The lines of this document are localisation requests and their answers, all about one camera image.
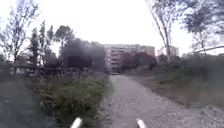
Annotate vehicle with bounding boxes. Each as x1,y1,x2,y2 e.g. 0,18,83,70
108,70,120,76

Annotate reddish apartment building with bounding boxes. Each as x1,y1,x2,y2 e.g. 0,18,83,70
103,43,157,72

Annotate dark reddish bush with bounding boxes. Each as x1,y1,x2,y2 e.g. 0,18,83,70
119,51,158,72

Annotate dark leafy tree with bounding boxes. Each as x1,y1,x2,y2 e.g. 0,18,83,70
60,38,107,72

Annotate grey gravel path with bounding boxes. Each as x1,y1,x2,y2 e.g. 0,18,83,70
98,74,224,128

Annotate weedy grass verge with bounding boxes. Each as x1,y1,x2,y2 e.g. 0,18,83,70
0,72,113,128

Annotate wooden fence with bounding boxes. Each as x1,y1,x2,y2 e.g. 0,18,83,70
13,66,82,79

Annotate pale building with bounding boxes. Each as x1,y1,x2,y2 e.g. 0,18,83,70
156,45,180,58

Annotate bare leaning tree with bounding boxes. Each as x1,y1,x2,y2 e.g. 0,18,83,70
146,0,224,64

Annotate robot's own part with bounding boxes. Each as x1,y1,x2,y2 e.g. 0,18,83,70
69,116,83,128
135,118,148,128

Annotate dry grass slope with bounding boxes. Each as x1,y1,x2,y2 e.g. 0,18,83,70
123,56,224,110

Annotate row of trees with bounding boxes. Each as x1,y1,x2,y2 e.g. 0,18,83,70
0,0,76,73

